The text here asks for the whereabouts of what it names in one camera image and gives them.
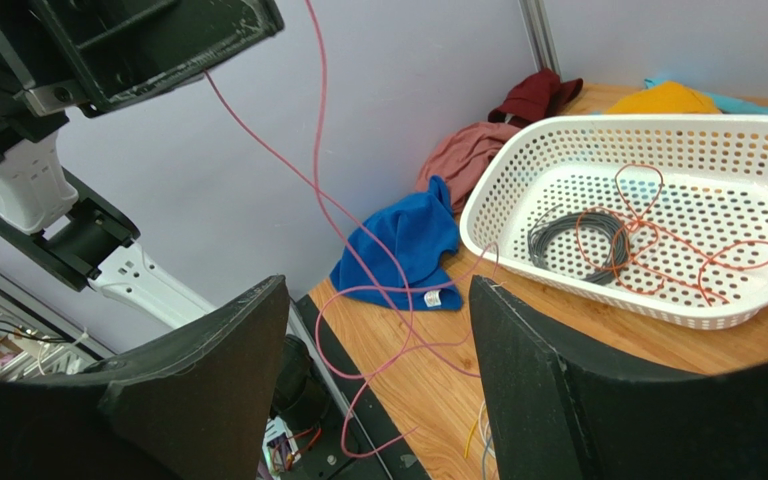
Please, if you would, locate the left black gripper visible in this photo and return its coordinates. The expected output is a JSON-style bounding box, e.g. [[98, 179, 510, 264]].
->
[[0, 0, 285, 163]]

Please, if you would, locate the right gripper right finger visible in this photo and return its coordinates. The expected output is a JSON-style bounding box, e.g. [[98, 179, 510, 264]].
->
[[469, 276, 768, 479]]

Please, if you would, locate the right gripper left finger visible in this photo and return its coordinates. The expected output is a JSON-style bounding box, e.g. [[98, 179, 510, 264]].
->
[[0, 275, 289, 479]]

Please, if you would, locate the pink wire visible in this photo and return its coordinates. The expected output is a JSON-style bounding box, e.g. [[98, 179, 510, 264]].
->
[[204, 0, 502, 461]]

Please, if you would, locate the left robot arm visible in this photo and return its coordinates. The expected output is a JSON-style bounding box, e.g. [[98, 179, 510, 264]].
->
[[0, 0, 284, 328]]

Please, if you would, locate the blue cloth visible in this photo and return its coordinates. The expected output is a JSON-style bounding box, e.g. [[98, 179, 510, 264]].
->
[[330, 176, 463, 311]]

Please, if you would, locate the rounded white plastic basket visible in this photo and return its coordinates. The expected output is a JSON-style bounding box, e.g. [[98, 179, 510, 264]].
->
[[460, 114, 768, 330]]

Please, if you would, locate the pink cloth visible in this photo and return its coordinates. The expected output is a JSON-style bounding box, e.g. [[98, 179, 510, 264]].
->
[[414, 122, 521, 213]]

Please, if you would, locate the maroon cloth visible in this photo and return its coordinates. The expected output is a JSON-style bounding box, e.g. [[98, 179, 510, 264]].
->
[[487, 68, 584, 128]]

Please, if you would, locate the orange cloth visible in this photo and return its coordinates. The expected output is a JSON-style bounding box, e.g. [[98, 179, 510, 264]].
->
[[604, 81, 721, 115]]

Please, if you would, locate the teal cloth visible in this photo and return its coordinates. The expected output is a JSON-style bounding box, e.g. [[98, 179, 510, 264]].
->
[[643, 78, 768, 115]]

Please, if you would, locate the grey coiled cable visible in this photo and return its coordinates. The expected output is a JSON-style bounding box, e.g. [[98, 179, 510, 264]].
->
[[526, 206, 633, 288]]

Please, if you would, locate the metal corner rail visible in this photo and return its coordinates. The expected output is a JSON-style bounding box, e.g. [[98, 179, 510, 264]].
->
[[519, 0, 561, 74]]

